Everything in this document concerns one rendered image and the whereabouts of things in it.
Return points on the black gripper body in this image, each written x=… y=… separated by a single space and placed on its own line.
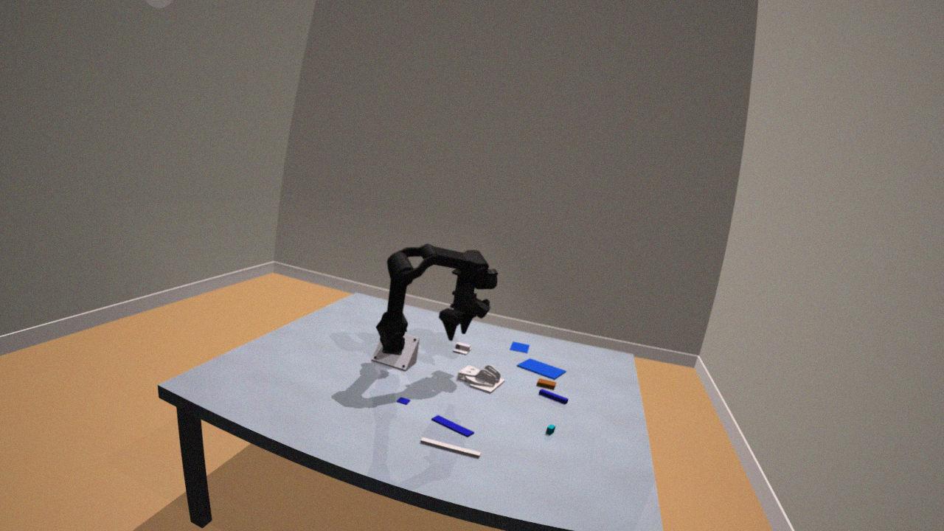
x=460 y=300

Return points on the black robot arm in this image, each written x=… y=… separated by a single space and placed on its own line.
x=472 y=272

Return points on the orange rectangular block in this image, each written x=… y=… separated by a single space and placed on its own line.
x=546 y=384

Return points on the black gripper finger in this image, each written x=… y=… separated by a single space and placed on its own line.
x=466 y=320
x=450 y=328

